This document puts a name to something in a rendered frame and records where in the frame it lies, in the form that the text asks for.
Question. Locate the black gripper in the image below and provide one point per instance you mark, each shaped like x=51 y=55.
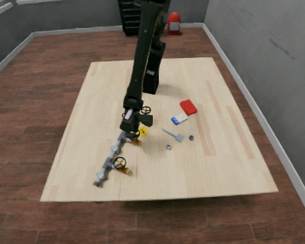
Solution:
x=129 y=135

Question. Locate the grey pipe manifold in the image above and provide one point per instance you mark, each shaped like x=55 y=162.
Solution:
x=115 y=150

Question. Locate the red flat rectangular block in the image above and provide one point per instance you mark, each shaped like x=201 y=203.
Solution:
x=188 y=107

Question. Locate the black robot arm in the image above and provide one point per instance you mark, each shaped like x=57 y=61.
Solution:
x=150 y=30

